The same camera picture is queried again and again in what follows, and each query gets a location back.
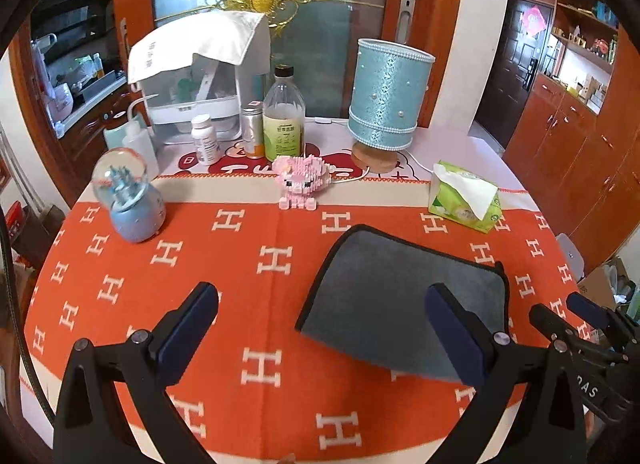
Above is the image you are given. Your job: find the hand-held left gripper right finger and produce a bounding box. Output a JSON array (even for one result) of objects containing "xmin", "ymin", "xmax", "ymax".
[{"xmin": 424, "ymin": 283, "xmax": 588, "ymax": 464}]

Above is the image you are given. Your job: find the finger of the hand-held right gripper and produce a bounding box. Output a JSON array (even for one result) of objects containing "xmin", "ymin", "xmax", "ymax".
[
  {"xmin": 566, "ymin": 292, "xmax": 640, "ymax": 350},
  {"xmin": 529, "ymin": 303, "xmax": 626, "ymax": 367}
]

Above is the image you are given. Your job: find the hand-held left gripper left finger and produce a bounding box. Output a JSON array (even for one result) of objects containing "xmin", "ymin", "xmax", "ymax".
[{"xmin": 52, "ymin": 282, "xmax": 221, "ymax": 464}]

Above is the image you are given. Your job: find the grey towel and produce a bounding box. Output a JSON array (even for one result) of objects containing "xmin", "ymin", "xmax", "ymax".
[{"xmin": 295, "ymin": 224, "xmax": 511, "ymax": 387}]

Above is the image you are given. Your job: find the cardboard box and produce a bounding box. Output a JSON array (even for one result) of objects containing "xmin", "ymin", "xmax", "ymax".
[{"xmin": 577, "ymin": 259, "xmax": 632, "ymax": 311}]

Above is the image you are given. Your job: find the grey chair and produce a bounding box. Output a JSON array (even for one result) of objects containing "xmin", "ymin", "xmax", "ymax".
[{"xmin": 554, "ymin": 233, "xmax": 585, "ymax": 281}]

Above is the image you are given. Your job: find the orange patterned blanket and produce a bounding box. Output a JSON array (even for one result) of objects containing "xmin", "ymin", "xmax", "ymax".
[{"xmin": 20, "ymin": 176, "xmax": 601, "ymax": 464}]

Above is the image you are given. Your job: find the blue snow globe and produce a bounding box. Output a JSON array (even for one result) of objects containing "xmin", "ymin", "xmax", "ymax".
[{"xmin": 91, "ymin": 148, "xmax": 167, "ymax": 243}]

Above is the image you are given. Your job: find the green tissue pack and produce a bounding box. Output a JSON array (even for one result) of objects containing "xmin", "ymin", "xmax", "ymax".
[{"xmin": 427, "ymin": 160, "xmax": 502, "ymax": 235}]

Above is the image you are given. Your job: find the wooden cabinet with shelves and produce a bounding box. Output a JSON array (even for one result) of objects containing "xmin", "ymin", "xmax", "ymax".
[{"xmin": 500, "ymin": 0, "xmax": 640, "ymax": 275}]

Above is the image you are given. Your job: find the white red printed table cover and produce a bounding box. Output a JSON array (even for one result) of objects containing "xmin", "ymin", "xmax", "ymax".
[{"xmin": 150, "ymin": 116, "xmax": 531, "ymax": 195}]

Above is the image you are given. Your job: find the white squeeze bottle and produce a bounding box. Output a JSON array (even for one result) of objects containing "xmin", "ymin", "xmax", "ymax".
[{"xmin": 121, "ymin": 98, "xmax": 161, "ymax": 179}]

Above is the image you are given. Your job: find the pink block pig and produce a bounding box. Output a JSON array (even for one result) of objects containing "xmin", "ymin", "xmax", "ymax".
[{"xmin": 271, "ymin": 155, "xmax": 333, "ymax": 211}]

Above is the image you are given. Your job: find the white pill bottle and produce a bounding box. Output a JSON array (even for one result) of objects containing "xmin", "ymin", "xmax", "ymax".
[{"xmin": 191, "ymin": 114, "xmax": 221, "ymax": 166}]

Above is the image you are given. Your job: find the pale green container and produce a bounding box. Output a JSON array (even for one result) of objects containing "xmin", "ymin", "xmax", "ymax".
[{"xmin": 103, "ymin": 126, "xmax": 132, "ymax": 151}]

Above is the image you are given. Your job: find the silver orange can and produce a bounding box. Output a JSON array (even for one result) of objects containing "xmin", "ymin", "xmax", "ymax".
[{"xmin": 241, "ymin": 100, "xmax": 266, "ymax": 159}]

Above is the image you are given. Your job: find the white countertop appliance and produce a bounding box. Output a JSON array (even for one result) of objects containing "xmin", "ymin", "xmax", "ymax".
[{"xmin": 141, "ymin": 51, "xmax": 266, "ymax": 145}]

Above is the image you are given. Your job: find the glass bottle yellow label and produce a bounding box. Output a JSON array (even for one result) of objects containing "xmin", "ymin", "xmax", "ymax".
[{"xmin": 262, "ymin": 64, "xmax": 307, "ymax": 163}]

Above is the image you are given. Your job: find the dark brown door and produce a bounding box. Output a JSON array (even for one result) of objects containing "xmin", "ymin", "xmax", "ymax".
[{"xmin": 472, "ymin": 0, "xmax": 558, "ymax": 149}]

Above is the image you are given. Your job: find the blue table lamp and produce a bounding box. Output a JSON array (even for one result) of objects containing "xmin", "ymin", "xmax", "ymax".
[{"xmin": 346, "ymin": 38, "xmax": 436, "ymax": 172}]

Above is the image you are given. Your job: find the white cloth cover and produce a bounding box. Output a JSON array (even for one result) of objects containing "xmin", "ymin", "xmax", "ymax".
[{"xmin": 127, "ymin": 11, "xmax": 271, "ymax": 85}]

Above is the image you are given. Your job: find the red door decoration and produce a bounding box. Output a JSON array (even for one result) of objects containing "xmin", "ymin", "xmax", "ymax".
[{"xmin": 520, "ymin": 4, "xmax": 548, "ymax": 37}]

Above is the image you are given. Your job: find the wooden glass sliding door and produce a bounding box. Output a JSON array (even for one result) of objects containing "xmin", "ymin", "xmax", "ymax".
[{"xmin": 114, "ymin": 0, "xmax": 468, "ymax": 129}]

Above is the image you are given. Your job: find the black cable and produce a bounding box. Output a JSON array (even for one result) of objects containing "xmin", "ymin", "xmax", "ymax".
[{"xmin": 0, "ymin": 221, "xmax": 57, "ymax": 427}]

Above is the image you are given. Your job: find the white lamp cable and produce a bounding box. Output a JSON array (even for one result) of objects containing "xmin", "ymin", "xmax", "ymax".
[{"xmin": 305, "ymin": 116, "xmax": 436, "ymax": 185}]

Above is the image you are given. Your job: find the silver door handle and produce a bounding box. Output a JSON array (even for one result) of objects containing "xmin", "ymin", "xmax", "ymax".
[{"xmin": 397, "ymin": 0, "xmax": 417, "ymax": 44}]

